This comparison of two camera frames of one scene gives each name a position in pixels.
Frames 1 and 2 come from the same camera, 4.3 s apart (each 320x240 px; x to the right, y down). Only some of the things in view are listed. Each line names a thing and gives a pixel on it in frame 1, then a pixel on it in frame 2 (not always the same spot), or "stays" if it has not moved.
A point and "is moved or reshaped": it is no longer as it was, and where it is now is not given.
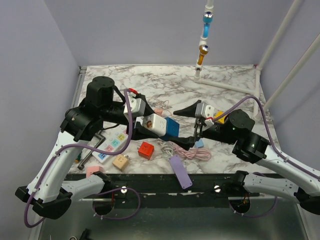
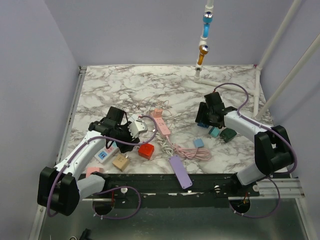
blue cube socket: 172,129 is moved or reshaped
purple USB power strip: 180,171 stays
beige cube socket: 120,162 stays
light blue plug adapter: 199,144 stays
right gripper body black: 216,131 -> 207,117
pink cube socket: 93,169 stays
